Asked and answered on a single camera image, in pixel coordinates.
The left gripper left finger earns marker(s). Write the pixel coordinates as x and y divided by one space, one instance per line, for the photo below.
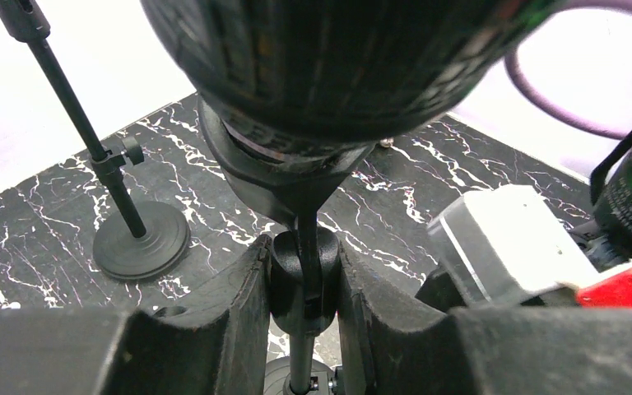
214 341

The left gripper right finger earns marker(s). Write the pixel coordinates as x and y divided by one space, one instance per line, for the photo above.
393 343

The tall black mic stand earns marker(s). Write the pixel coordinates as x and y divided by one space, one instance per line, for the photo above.
140 241

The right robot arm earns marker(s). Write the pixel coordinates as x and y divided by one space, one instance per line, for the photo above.
607 238

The short black mic stand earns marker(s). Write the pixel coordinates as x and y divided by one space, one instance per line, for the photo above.
303 275

